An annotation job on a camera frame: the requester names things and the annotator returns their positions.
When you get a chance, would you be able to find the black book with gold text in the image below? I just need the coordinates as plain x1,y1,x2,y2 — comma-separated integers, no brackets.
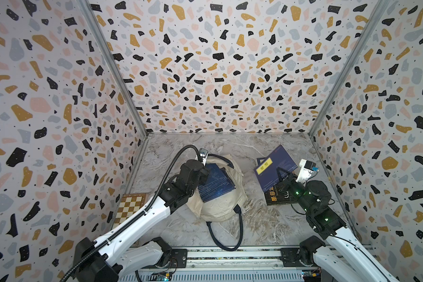
264,187,297,206

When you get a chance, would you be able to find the cream canvas tote bag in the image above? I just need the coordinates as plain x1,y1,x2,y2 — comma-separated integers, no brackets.
187,153,247,251

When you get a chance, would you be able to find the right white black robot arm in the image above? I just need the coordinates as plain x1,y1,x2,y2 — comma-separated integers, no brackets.
275,174,398,282

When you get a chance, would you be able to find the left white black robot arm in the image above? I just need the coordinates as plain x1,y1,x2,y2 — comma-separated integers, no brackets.
62,160,208,282

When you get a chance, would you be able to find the wooden chessboard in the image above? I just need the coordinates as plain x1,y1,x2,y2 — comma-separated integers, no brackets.
112,193,148,229

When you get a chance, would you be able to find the right circuit board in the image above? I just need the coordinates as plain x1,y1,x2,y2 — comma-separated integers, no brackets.
302,270,321,282

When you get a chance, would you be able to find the left green circuit board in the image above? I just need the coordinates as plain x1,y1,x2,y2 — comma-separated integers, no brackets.
149,272,172,282

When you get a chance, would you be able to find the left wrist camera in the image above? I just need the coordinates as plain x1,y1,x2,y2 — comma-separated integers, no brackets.
198,148,209,166

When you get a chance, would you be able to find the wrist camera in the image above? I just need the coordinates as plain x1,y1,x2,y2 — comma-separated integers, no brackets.
198,148,209,166
296,159,319,185

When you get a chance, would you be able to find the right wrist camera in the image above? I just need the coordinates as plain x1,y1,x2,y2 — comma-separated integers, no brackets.
296,159,319,185

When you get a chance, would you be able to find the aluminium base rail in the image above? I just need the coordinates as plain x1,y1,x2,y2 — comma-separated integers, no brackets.
82,244,381,282

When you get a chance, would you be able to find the left black corrugated cable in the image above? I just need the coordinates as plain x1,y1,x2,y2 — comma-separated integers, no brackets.
59,144,202,282

